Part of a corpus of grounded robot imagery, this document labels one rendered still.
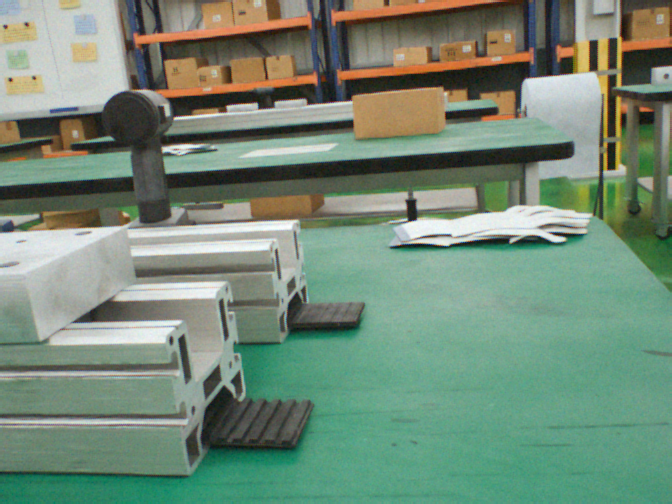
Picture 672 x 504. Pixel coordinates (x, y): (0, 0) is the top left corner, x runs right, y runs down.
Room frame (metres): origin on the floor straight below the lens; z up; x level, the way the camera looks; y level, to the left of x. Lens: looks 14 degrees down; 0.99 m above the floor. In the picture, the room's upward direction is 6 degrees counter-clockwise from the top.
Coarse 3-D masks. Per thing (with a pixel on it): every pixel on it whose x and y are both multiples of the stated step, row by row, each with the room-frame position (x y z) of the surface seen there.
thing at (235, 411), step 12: (228, 408) 0.39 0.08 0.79; (240, 408) 0.39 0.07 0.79; (216, 420) 0.38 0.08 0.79; (228, 420) 0.38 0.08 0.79; (240, 420) 0.38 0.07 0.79; (204, 432) 0.37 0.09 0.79; (216, 432) 0.37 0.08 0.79; (228, 432) 0.36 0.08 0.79; (216, 444) 0.36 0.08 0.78; (228, 444) 0.36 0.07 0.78
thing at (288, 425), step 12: (288, 408) 0.39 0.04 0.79; (300, 408) 0.38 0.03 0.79; (312, 408) 0.39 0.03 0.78; (276, 420) 0.37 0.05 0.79; (288, 420) 0.38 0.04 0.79; (300, 420) 0.37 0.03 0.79; (276, 432) 0.36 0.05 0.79; (288, 432) 0.36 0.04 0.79; (300, 432) 0.36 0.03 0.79; (264, 444) 0.35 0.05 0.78; (276, 444) 0.35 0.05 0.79; (288, 444) 0.35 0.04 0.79
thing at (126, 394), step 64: (128, 320) 0.42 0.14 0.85; (192, 320) 0.41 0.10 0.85; (0, 384) 0.35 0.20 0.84; (64, 384) 0.34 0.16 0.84; (128, 384) 0.34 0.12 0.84; (192, 384) 0.35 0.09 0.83; (0, 448) 0.36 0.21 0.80; (64, 448) 0.35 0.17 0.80; (128, 448) 0.34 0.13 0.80; (192, 448) 0.35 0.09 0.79
